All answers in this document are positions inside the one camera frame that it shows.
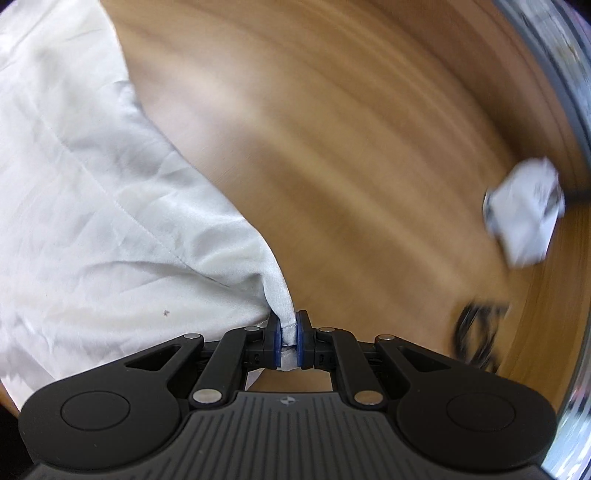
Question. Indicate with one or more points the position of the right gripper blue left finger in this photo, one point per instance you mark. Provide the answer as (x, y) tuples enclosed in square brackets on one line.
[(256, 346)]

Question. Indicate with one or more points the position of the white tissue pack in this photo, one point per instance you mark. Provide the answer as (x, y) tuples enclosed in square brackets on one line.
[(522, 212)]

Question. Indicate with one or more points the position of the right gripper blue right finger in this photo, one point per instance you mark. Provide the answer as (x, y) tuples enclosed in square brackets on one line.
[(324, 348)]

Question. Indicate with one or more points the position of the white satin polo shirt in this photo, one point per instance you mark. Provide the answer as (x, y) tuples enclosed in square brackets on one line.
[(111, 242)]

